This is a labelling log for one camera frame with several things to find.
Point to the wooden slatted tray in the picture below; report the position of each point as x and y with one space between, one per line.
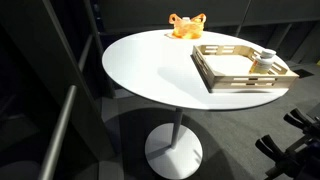
253 82

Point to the small white object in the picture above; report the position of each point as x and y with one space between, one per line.
186 19

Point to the small white cup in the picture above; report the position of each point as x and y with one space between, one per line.
261 66

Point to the black equipment stand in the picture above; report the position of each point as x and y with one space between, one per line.
293 160

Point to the white table pedestal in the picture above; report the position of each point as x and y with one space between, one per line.
173 156

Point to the grey metal rail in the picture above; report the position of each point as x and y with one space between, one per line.
85 53
58 133

